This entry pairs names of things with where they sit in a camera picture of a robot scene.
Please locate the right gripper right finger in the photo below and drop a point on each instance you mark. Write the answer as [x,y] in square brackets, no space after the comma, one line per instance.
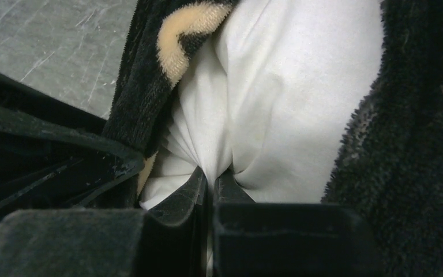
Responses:
[269,239]

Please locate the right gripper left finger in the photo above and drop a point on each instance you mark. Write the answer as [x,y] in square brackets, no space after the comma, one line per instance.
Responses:
[167,240]

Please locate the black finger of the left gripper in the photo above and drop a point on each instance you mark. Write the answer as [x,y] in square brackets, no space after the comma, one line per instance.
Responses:
[52,155]

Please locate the white pillow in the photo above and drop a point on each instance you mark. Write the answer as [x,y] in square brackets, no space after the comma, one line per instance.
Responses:
[268,96]

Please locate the black pillowcase with beige flowers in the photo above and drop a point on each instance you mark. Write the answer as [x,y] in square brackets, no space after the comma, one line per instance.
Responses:
[390,164]

